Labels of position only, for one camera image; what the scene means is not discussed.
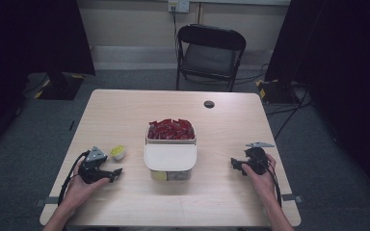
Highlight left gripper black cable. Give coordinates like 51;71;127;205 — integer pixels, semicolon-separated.
57;150;92;207

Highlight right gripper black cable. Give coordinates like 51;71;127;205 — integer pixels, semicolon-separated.
265;161;283;209

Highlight dark curtain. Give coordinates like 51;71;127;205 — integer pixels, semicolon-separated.
264;0;370;206
0;0;96;158

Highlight black floor cables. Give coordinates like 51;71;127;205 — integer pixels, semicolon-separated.
264;88;315;141

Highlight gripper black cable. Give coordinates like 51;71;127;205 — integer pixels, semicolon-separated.
265;161;283;209
57;150;92;207

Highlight small yellow jelly cup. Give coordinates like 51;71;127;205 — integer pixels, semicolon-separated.
109;144;127;161
150;170;169;181

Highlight person's right hand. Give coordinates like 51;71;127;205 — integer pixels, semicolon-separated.
241;153;279;205

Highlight person's left hand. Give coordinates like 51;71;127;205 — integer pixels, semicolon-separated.
58;159;111;216

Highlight pile of red packets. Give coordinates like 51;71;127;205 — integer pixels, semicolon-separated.
147;117;196;141

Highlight grey tape strip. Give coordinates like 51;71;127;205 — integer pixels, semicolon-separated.
280;192;304;204
34;195;61;207

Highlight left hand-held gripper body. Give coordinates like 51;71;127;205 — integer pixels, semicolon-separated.
77;145;113;185

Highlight black folding chair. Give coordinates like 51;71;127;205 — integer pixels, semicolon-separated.
174;23;248;93

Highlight white wall outlet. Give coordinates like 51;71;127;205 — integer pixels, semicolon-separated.
168;0;191;14

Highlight black stand base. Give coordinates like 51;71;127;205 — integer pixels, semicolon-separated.
255;78;301;105
38;71;87;101

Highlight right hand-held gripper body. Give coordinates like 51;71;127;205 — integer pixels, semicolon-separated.
243;141;276;176

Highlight white storage box with lid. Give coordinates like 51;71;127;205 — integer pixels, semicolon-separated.
143;124;198;182

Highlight black power cable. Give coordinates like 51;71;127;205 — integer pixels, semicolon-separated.
172;5;180;52

